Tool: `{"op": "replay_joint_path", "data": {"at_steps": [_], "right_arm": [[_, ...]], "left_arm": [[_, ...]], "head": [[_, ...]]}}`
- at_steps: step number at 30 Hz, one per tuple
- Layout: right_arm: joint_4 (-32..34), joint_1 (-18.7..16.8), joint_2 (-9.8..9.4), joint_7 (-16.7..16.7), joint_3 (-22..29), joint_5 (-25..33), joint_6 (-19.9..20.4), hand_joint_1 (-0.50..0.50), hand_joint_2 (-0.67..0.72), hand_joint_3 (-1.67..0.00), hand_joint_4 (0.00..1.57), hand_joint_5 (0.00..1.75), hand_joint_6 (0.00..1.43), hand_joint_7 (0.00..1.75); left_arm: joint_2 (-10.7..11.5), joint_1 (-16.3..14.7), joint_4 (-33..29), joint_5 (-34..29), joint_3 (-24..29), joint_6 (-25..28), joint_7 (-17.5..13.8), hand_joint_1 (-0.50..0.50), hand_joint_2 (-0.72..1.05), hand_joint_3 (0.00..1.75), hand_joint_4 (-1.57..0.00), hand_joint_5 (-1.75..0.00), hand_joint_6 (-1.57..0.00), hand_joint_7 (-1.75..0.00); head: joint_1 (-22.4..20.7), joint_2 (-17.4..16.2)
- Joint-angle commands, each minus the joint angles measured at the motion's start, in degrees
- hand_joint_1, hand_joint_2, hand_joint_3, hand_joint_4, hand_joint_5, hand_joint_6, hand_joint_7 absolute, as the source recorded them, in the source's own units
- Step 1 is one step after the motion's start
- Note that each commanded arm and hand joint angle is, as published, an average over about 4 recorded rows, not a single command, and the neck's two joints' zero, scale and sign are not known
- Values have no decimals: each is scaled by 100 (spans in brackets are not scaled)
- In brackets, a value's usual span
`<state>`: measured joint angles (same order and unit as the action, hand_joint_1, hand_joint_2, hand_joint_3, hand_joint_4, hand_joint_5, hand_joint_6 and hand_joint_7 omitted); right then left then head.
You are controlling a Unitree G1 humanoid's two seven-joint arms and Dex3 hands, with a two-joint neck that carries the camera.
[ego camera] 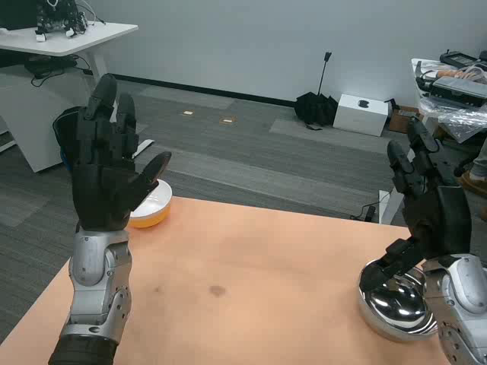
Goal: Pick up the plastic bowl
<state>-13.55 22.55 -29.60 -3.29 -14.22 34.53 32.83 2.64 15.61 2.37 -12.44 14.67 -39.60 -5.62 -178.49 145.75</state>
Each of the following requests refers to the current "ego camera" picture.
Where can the black handheld controller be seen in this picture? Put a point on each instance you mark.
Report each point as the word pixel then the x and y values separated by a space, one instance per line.
pixel 458 59

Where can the brown cardboard box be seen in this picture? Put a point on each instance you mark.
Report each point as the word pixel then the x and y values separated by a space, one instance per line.
pixel 401 119

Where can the black backpack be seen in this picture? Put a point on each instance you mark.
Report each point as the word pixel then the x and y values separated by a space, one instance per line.
pixel 64 129

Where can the shiny steel bowl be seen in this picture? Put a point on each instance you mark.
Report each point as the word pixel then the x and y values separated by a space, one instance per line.
pixel 395 308

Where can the small black robot device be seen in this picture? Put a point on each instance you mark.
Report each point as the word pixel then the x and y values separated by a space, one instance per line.
pixel 57 19

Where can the white standing desk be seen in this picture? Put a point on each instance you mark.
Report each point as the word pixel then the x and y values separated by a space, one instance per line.
pixel 72 40

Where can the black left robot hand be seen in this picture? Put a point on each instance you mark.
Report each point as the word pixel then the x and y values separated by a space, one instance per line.
pixel 100 190

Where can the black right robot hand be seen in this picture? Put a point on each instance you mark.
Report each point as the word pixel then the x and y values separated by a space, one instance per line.
pixel 437 213

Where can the clear plastic wrapping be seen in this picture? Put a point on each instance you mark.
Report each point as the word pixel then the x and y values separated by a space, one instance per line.
pixel 462 119

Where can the white side table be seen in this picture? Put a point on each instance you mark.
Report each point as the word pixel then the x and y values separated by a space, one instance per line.
pixel 392 207

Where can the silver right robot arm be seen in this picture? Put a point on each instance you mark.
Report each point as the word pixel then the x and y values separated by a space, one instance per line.
pixel 460 304

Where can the white and orange plastic bowl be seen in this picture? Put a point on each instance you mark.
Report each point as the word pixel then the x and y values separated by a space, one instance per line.
pixel 154 211

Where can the white box with black logo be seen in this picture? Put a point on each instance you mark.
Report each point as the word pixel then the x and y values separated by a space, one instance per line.
pixel 359 119

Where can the grey flat electronic device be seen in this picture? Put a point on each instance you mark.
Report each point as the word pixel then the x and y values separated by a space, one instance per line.
pixel 460 89

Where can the black folded umbrella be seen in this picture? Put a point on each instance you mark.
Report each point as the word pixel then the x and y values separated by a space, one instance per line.
pixel 314 108

